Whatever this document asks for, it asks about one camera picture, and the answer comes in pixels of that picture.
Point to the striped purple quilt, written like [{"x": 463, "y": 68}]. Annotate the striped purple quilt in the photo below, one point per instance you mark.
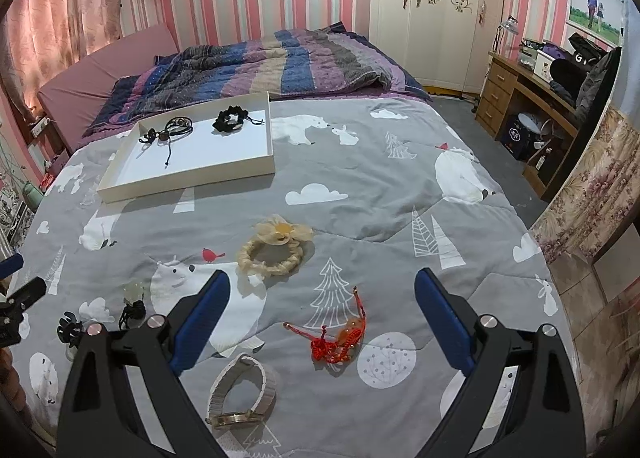
[{"x": 300, "y": 62}]

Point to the wall power strip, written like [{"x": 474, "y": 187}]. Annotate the wall power strip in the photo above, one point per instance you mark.
[{"x": 40, "y": 126}]

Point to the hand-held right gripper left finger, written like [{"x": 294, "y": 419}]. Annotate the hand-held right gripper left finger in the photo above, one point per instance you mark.
[{"x": 200, "y": 323}]

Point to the wooden desk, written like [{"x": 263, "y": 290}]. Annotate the wooden desk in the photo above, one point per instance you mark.
[{"x": 500, "y": 77}]

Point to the floral patterned cloth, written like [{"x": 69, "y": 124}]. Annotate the floral patterned cloth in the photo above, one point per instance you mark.
[{"x": 585, "y": 188}]

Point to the grey printed blanket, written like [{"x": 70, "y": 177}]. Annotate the grey printed blanket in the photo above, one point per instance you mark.
[{"x": 375, "y": 218}]

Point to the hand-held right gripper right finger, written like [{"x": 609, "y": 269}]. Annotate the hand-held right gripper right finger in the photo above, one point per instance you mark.
[{"x": 442, "y": 318}]

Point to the framed couple photo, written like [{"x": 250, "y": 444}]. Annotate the framed couple photo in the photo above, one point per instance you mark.
[{"x": 595, "y": 12}]

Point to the desk lamp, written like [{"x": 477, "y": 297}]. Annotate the desk lamp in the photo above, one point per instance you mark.
[{"x": 506, "y": 27}]

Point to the cream flower scrunchie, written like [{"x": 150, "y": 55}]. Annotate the cream flower scrunchie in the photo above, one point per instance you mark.
[{"x": 246, "y": 254}]

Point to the white shallow tray box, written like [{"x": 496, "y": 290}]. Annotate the white shallow tray box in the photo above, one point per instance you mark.
[{"x": 210, "y": 157}]

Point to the person's left forearm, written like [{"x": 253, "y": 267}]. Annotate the person's left forearm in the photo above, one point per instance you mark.
[{"x": 10, "y": 378}]

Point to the cream wardrobe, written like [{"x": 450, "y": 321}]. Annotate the cream wardrobe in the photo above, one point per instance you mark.
[{"x": 430, "y": 47}]

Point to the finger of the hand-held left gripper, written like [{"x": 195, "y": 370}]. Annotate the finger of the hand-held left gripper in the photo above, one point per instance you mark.
[
  {"x": 30, "y": 290},
  {"x": 10, "y": 265}
]

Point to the pink window curtain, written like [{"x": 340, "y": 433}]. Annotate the pink window curtain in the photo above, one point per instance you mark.
[{"x": 60, "y": 12}]

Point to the black scrunchie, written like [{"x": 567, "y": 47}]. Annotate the black scrunchie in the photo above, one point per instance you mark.
[{"x": 225, "y": 122}]

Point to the dark blue box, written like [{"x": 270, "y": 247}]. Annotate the dark blue box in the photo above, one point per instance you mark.
[{"x": 517, "y": 137}]

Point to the black hair claw clip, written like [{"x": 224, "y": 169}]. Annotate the black hair claw clip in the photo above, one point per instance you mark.
[{"x": 70, "y": 328}]

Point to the pink mattress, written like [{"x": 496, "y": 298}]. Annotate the pink mattress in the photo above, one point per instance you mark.
[{"x": 100, "y": 72}]

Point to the black bag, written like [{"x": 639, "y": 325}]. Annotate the black bag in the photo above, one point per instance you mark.
[{"x": 570, "y": 72}]

